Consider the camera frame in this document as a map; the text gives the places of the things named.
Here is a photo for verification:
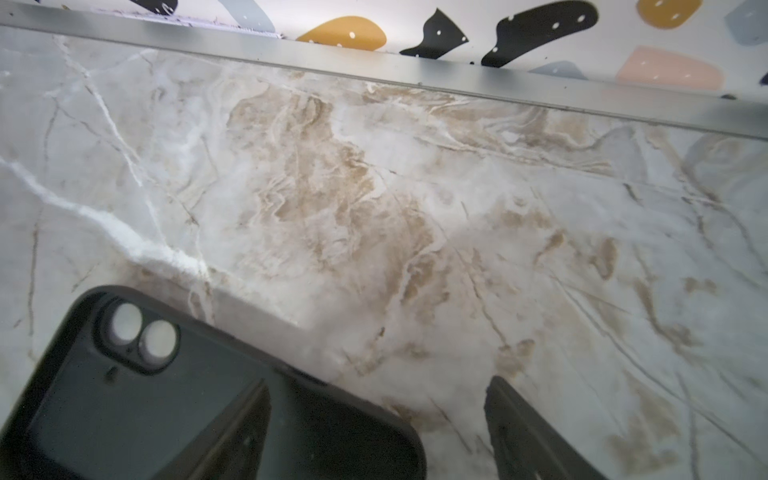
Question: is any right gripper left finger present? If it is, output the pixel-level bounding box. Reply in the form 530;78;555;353
149;379;271;479

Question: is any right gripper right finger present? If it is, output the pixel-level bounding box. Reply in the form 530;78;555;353
484;376;605;480

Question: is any black phone case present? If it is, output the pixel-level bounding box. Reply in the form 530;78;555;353
1;286;426;479

